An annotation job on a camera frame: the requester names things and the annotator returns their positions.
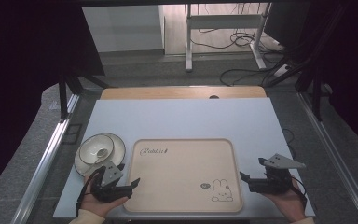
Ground white bowl with dark rim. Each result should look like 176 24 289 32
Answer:
78 133 116 165

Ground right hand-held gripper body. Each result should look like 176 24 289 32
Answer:
248 153 307 196

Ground beige tray with rabbit print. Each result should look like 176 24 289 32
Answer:
123 138 244 215

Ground aluminium rail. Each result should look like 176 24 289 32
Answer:
296 91 358 224
9 92 81 224

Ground white metal stand frame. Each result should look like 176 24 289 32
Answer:
184 3 273 74

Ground white ceramic spoon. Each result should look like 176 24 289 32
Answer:
85 147 110 174

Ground white table board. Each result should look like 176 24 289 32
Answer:
52 97 317 220

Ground hand-held gripper black cable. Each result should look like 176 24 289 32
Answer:
289 175 309 208
75 167 104 217

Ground black curtain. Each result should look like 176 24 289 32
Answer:
287 0 358 158
0 0 106 202

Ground right hand-held gripper black cable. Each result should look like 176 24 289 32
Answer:
289 175 309 208

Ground thin black cable loop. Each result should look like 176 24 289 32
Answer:
281 127 296 158

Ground person's left hand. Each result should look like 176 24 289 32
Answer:
80 174 129 218

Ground black frame leg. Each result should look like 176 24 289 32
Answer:
310 66 324 123
57 72 86 121

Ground black floor grate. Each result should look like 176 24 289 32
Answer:
62 123 84 146

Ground white plate with dark rim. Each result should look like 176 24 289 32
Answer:
74 133 127 178

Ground left hand-held gripper black cable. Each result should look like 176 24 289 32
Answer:
75 167 104 217

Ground white power strip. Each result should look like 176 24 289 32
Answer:
272 63 294 78

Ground black floor cables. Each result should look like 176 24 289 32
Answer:
188 28 288 88

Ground person's right hand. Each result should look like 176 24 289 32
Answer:
262 181 308 224

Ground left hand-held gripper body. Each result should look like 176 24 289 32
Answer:
89 161 134 203

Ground wooden desk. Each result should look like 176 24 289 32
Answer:
100 85 268 101

